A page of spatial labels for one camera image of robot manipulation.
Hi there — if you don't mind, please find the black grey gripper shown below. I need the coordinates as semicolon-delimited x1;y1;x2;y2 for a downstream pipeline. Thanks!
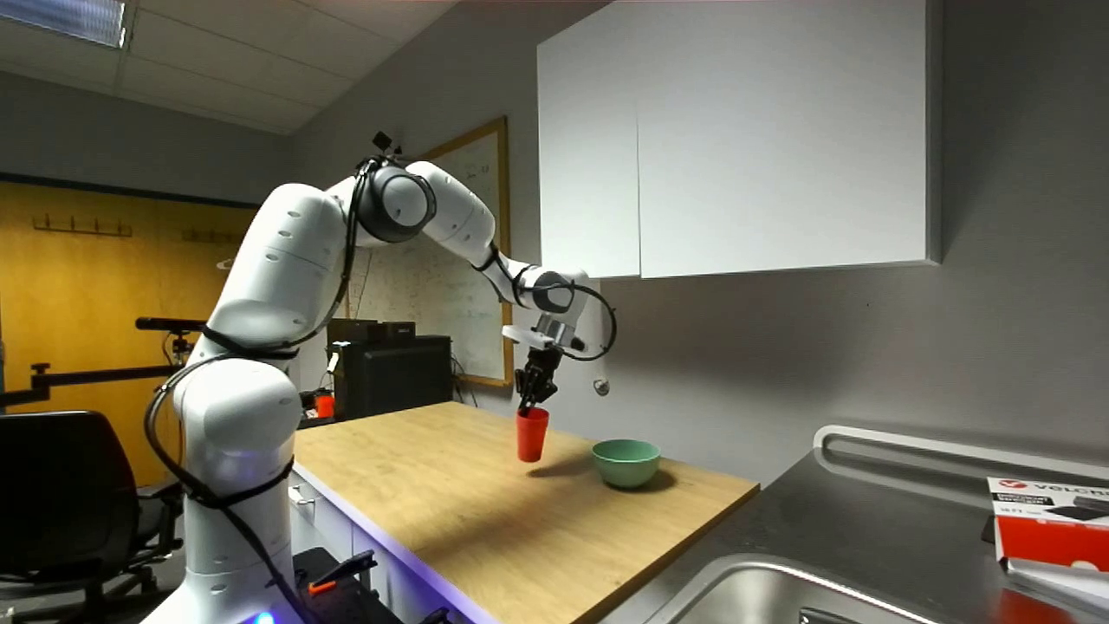
501;312;585;410

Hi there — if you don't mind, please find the white wall cabinet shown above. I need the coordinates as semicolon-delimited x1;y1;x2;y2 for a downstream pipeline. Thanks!
537;0;939;276

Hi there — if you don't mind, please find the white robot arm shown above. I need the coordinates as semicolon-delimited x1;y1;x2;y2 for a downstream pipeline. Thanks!
143;156;585;624

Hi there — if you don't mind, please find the whiteboard with wooden frame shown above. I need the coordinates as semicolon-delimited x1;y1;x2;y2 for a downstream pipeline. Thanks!
344;118;514;393

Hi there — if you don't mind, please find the green bowl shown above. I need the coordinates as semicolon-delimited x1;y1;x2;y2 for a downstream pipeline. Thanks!
591;441;661;490

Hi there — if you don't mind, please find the black equipment box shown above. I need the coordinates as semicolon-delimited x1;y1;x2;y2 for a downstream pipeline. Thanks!
329;320;454;420

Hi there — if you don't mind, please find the black office chair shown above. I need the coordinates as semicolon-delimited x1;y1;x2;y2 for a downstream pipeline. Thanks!
0;410;182;624

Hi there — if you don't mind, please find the ceiling light panel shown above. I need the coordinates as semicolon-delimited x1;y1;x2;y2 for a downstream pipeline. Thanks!
0;0;128;48

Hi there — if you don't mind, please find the red plastic cup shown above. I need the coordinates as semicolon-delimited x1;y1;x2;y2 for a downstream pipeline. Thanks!
515;404;548;461

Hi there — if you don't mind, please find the red white box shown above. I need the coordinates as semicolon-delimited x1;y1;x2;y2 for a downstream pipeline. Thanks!
986;479;1109;602

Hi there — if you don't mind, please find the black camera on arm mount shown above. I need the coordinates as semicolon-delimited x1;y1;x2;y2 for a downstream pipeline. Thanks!
0;314;204;404

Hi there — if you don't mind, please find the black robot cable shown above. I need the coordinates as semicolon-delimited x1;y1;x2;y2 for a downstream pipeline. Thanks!
143;342;316;624

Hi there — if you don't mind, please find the stainless steel sink counter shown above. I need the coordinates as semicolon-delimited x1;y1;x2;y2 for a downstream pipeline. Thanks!
604;423;1109;624

